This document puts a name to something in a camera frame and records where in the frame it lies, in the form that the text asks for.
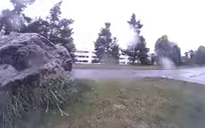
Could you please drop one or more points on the round dark green tree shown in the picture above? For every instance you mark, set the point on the round dark green tree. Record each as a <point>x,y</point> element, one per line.
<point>166,50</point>

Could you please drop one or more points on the white long building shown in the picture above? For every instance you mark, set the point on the white long building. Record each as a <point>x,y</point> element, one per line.
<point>84,56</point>

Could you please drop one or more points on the dark trees behind rock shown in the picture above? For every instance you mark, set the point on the dark trees behind rock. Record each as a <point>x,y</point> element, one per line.
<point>55,28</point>

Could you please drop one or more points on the large grey rock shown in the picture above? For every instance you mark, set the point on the large grey rock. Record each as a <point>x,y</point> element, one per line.
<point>23,58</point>

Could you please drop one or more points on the row of distant trees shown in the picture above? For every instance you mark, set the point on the row of distant trees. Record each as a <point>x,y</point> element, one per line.
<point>203,55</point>

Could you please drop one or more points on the tall pale grass tuft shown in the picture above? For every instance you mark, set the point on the tall pale grass tuft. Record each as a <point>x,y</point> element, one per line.
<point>40,96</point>

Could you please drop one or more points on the green grass lawn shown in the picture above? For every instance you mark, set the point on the green grass lawn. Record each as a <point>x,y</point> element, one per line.
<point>133,103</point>

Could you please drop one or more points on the grey asphalt road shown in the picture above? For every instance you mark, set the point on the grey asphalt road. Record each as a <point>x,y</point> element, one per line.
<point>130,73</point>

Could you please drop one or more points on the tall dark conifer tree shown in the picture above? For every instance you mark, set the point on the tall dark conifer tree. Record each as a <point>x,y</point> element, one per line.
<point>138,50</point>

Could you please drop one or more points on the grass strip beyond road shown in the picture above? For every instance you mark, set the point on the grass strip beyond road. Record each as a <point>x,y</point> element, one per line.
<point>110,66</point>

